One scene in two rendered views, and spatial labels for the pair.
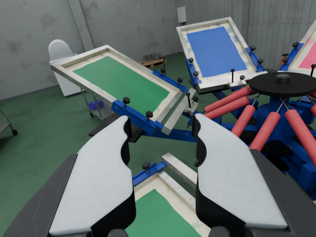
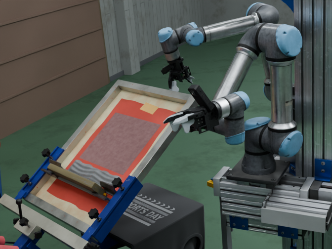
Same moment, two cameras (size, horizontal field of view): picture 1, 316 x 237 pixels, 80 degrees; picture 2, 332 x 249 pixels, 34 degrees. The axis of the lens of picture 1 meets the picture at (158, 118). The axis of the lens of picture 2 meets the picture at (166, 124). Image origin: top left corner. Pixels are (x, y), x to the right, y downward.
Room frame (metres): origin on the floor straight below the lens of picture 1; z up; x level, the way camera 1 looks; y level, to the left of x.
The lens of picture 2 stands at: (1.28, 1.31, 2.30)
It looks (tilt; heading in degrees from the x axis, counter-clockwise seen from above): 20 degrees down; 229
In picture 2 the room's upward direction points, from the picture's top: 6 degrees counter-clockwise
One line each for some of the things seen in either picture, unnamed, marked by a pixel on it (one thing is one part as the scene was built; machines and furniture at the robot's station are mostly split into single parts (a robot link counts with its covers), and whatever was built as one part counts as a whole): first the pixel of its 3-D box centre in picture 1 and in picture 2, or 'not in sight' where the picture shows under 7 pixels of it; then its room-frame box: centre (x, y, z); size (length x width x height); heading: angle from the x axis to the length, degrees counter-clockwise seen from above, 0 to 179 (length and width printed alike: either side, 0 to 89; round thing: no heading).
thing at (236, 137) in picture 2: not in sight; (231, 128); (-0.18, 0.01, 1.56); 0.11 x 0.08 x 0.11; 85
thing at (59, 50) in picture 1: (68, 67); not in sight; (5.72, 2.25, 0.76); 0.77 x 0.65 x 1.51; 109
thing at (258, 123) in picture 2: not in sight; (258, 133); (-0.46, -0.08, 1.42); 0.13 x 0.12 x 0.14; 85
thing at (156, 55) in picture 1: (148, 61); not in sight; (7.26, -0.04, 0.17); 1.18 x 0.82 x 0.33; 110
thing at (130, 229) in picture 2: not in sight; (140, 210); (-0.22, -0.67, 0.95); 0.48 x 0.44 x 0.01; 0
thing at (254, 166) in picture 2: not in sight; (258, 157); (-0.46, -0.09, 1.31); 0.15 x 0.15 x 0.10
